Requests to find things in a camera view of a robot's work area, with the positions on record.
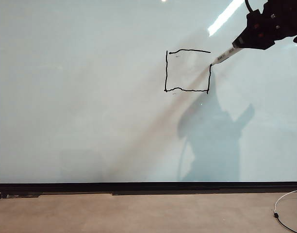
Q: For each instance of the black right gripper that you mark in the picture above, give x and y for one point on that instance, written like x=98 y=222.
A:
x=265 y=26

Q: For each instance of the white whiteboard marker pen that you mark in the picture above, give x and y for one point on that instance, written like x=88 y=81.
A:
x=223 y=57

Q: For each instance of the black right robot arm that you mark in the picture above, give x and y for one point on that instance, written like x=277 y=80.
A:
x=291 y=17

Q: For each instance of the black whiteboard pen tray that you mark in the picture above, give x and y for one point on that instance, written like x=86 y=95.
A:
x=148 y=187

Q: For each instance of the large white whiteboard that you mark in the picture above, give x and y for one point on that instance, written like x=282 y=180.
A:
x=66 y=97

